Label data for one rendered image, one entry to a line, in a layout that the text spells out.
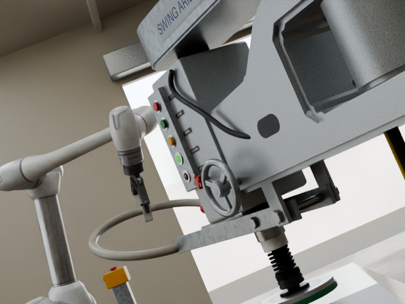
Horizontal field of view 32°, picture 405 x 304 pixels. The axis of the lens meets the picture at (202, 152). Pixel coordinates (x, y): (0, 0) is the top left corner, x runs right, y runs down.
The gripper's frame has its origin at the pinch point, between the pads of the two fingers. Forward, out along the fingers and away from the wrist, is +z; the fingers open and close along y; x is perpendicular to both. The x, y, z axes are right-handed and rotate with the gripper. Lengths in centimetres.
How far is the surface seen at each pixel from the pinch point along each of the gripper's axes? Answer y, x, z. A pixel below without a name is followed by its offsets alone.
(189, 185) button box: 75, 1, -29
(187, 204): 7.9, 15.4, -1.3
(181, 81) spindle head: 79, 3, -58
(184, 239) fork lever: 53, 1, -6
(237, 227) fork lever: 83, 10, -17
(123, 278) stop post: -94, -3, 63
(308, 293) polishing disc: 103, 18, -2
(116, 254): 38.5, -18.5, -2.5
